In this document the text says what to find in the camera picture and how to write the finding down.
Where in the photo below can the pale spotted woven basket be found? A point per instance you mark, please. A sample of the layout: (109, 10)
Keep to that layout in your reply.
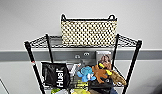
(88, 32)

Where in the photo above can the blue plush toy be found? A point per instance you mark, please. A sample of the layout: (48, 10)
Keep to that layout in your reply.
(86, 73)

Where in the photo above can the black Huel bag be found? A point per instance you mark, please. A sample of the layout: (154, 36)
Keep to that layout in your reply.
(56, 75)

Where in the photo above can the printed red white pack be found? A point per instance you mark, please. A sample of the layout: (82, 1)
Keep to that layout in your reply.
(60, 91)

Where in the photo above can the box with printed faces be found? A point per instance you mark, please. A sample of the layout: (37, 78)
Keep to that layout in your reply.
(104, 57)

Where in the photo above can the brown plush toy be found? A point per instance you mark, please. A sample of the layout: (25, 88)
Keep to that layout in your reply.
(118, 78)

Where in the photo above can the white wall socket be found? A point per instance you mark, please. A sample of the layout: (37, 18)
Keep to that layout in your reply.
(77, 56)
(86, 54)

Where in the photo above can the yellow plush toy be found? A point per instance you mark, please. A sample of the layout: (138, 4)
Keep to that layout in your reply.
(81, 91)

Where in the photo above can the orange plush toy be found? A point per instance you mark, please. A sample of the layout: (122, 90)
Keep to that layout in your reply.
(101, 73)

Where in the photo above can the blue white plush shark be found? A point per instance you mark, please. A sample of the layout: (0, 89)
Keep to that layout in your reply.
(113, 91)

